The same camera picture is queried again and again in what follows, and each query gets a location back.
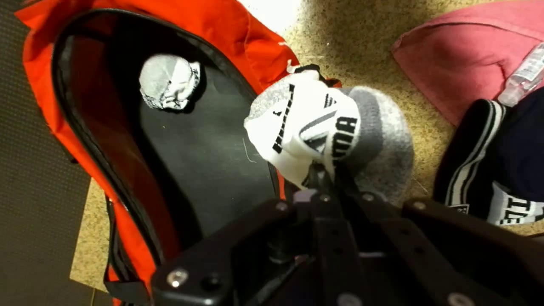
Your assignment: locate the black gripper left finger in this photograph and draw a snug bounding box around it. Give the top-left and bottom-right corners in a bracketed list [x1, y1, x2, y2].
[151, 165, 343, 306]

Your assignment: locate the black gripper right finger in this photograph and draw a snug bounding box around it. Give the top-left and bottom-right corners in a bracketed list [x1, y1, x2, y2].
[329, 165, 544, 306]

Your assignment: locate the white grey printed sock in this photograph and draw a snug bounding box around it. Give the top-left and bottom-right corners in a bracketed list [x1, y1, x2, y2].
[243, 63, 416, 208]

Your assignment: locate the red duffel bag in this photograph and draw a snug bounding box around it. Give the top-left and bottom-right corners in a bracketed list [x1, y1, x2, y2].
[15, 0, 302, 306]

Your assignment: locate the navy white-striped garment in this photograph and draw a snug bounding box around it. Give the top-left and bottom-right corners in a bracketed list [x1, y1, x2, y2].
[431, 92, 544, 230]

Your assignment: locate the pink cloth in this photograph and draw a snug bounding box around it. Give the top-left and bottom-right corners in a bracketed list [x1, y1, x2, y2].
[391, 0, 544, 128]

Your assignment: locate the white crumpled ball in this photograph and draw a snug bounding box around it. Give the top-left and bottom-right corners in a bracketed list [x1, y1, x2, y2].
[137, 53, 204, 114]

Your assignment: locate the clear plastic bottle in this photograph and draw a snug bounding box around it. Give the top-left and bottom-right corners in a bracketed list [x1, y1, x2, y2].
[496, 41, 544, 109]

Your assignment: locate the grey chair cushion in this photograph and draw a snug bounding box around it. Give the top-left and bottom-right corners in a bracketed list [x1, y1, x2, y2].
[0, 0, 91, 306]

